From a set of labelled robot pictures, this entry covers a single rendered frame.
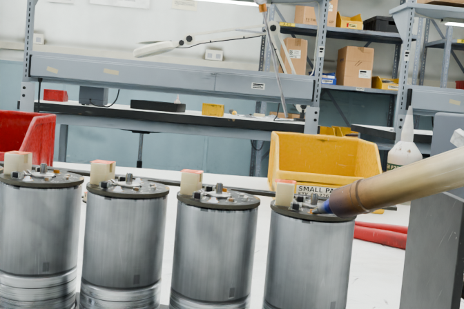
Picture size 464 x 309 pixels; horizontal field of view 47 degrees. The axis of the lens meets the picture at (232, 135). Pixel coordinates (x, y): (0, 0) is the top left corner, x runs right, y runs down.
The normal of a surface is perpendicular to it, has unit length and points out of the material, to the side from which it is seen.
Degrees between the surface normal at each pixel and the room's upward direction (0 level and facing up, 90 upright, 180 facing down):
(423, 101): 90
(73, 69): 90
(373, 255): 0
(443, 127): 90
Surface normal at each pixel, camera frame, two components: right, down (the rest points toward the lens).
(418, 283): -1.00, -0.08
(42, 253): 0.41, 0.10
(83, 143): 0.07, 0.07
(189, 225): -0.58, 0.00
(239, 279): 0.62, 0.11
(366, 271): 0.08, -0.99
